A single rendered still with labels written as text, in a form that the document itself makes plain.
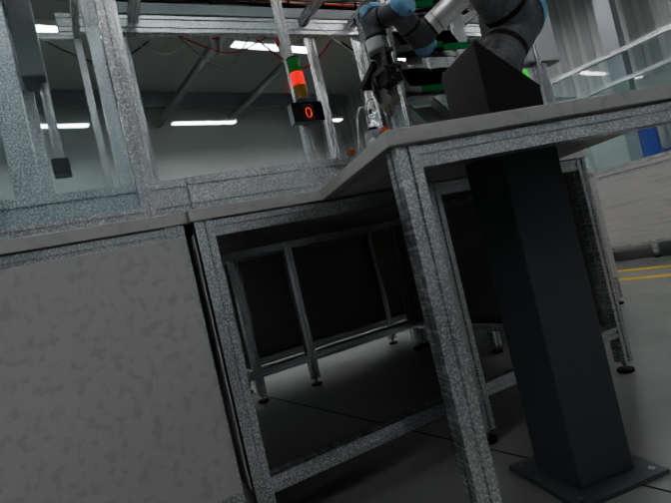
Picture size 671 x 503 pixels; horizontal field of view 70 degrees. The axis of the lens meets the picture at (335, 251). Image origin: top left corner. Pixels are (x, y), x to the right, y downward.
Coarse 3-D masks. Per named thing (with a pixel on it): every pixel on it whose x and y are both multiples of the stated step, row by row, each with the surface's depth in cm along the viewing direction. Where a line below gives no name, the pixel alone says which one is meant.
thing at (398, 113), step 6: (432, 96) 267; (444, 96) 266; (408, 102) 286; (414, 102) 282; (420, 102) 277; (426, 102) 273; (444, 102) 266; (396, 108) 298; (414, 108) 283; (396, 114) 299; (402, 114) 294; (396, 120) 300; (402, 120) 295; (402, 126) 296
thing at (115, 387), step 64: (0, 256) 100; (64, 256) 106; (128, 256) 110; (0, 320) 98; (64, 320) 103; (128, 320) 108; (192, 320) 114; (0, 384) 97; (64, 384) 102; (128, 384) 107; (192, 384) 113; (0, 448) 96; (64, 448) 100; (128, 448) 105; (192, 448) 111
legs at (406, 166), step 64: (576, 128) 95; (640, 128) 101; (512, 192) 112; (512, 256) 116; (576, 256) 115; (448, 320) 84; (512, 320) 122; (576, 320) 114; (448, 384) 83; (576, 384) 113; (576, 448) 111
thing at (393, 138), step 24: (600, 96) 94; (624, 96) 95; (648, 96) 97; (456, 120) 85; (480, 120) 86; (504, 120) 88; (528, 120) 89; (552, 120) 92; (384, 144) 83; (408, 144) 83; (576, 144) 138; (360, 168) 97; (384, 168) 102; (456, 168) 129; (336, 192) 122; (360, 192) 133
